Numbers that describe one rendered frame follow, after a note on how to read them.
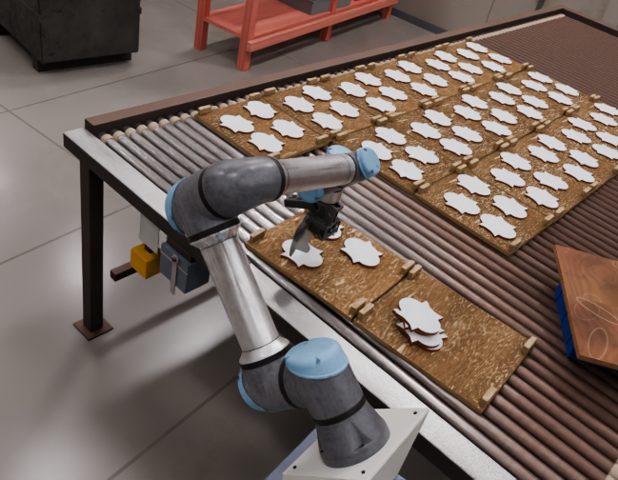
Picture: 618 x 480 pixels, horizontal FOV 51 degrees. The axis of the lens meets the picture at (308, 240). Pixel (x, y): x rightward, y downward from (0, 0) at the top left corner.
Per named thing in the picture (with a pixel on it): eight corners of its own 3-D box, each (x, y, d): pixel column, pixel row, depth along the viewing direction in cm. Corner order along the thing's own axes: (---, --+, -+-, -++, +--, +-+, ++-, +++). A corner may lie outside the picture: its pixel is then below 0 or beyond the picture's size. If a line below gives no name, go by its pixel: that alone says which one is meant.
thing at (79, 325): (88, 341, 271) (86, 171, 220) (72, 324, 277) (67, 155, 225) (112, 329, 279) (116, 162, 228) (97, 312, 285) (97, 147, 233)
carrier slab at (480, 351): (480, 415, 161) (482, 410, 160) (351, 323, 178) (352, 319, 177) (533, 347, 185) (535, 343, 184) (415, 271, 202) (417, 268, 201)
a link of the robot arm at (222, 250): (296, 420, 130) (192, 169, 126) (248, 424, 140) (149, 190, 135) (329, 391, 139) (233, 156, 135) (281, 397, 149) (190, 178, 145)
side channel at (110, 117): (93, 149, 232) (93, 125, 226) (84, 141, 235) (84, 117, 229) (557, 20, 498) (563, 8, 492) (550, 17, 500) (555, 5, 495)
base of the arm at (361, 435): (373, 464, 122) (352, 419, 121) (310, 471, 130) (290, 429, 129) (400, 419, 134) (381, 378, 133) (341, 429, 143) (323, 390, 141)
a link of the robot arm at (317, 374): (344, 418, 123) (314, 356, 121) (294, 422, 131) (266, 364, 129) (373, 385, 132) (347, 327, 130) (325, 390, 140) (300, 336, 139)
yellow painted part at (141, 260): (145, 280, 218) (148, 225, 204) (129, 265, 222) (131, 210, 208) (164, 270, 223) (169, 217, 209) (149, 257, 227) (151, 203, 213)
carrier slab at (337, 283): (349, 322, 178) (350, 317, 177) (244, 246, 195) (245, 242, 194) (413, 270, 202) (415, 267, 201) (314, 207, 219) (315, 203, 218)
